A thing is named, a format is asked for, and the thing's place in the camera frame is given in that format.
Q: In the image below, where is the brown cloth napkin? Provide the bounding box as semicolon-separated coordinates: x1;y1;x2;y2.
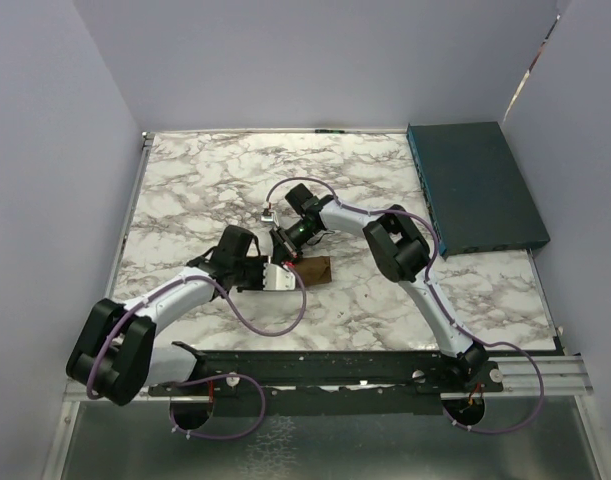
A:
292;256;332;289

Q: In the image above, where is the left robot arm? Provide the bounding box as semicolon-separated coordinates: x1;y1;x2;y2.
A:
66;225;267;406

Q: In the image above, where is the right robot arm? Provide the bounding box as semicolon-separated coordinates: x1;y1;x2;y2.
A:
262;183;488;391

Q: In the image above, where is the dark teal flat box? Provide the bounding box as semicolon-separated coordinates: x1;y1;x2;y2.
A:
406;121;550;258

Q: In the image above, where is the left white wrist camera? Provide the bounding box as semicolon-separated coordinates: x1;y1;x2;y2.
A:
263;263;297;292

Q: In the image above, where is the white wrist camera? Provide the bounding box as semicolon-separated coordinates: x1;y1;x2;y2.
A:
260;204;280;226
263;263;297;292

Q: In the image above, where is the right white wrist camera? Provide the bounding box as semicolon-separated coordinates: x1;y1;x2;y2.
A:
260;204;280;226

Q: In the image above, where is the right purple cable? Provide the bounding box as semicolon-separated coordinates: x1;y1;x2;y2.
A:
263;177;546;435

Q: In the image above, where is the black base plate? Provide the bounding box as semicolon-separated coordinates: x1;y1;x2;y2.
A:
84;349;506;416

